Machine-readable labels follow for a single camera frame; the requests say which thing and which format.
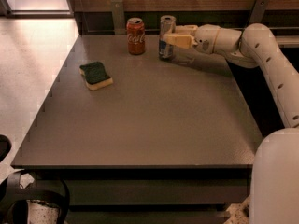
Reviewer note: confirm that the grey drawer cabinet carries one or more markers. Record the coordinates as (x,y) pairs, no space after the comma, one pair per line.
(164,143)

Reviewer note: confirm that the left metal bracket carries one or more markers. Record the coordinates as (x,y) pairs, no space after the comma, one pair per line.
(117,11)

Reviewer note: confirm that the green yellow sponge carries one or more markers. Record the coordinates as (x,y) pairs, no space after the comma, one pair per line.
(95,75)

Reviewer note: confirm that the black chair base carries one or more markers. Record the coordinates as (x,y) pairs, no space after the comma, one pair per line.
(41,202)

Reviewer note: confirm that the red coke can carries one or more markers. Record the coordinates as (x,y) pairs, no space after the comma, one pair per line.
(135,36)

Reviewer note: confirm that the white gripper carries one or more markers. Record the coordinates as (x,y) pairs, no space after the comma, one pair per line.
(206,38)

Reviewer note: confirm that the right metal bracket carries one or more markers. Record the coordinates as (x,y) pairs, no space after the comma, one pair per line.
(257,11)

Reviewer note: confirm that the silver blue redbull can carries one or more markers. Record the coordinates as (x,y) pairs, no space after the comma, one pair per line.
(167,26)

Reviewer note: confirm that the metal bracket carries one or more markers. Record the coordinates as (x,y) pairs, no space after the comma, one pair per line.
(117,11)
(257,11)

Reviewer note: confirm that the black chair seat edge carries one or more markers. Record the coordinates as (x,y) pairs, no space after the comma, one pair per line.
(5,146)

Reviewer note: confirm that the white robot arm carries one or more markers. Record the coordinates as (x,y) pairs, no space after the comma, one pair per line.
(274,188)

